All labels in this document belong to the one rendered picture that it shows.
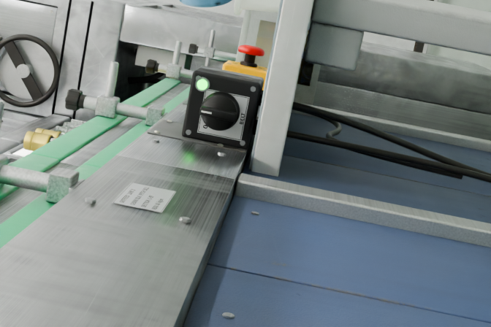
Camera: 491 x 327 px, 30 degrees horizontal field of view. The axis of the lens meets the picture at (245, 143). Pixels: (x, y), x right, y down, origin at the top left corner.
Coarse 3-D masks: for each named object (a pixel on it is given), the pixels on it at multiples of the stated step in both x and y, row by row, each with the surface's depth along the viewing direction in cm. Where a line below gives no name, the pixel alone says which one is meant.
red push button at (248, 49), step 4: (240, 48) 135; (244, 48) 135; (248, 48) 134; (252, 48) 134; (256, 48) 135; (260, 48) 136; (240, 52) 135; (244, 52) 135; (248, 52) 134; (252, 52) 134; (256, 52) 134; (260, 52) 135; (248, 56) 136; (252, 56) 136; (244, 60) 136; (248, 60) 136; (252, 60) 136
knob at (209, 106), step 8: (208, 96) 105; (216, 96) 103; (224, 96) 103; (232, 96) 105; (208, 104) 103; (216, 104) 103; (224, 104) 103; (232, 104) 103; (200, 112) 102; (208, 112) 102; (216, 112) 102; (224, 112) 102; (232, 112) 102; (208, 120) 104; (216, 120) 104; (224, 120) 104; (232, 120) 102; (216, 128) 104; (224, 128) 104
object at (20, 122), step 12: (12, 120) 266; (24, 120) 269; (36, 120) 263; (48, 120) 255; (60, 120) 259; (0, 132) 247; (12, 132) 231; (24, 132) 233; (0, 144) 215; (12, 144) 217
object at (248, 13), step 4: (248, 12) 181; (244, 16) 181; (248, 16) 182; (244, 20) 181; (248, 20) 182; (244, 24) 181; (248, 24) 182; (244, 28) 181; (244, 32) 182; (240, 36) 182; (244, 36) 182; (240, 40) 182; (244, 40) 183; (240, 44) 182; (244, 44) 183; (236, 56) 183; (240, 56) 182; (236, 60) 183; (240, 60) 183
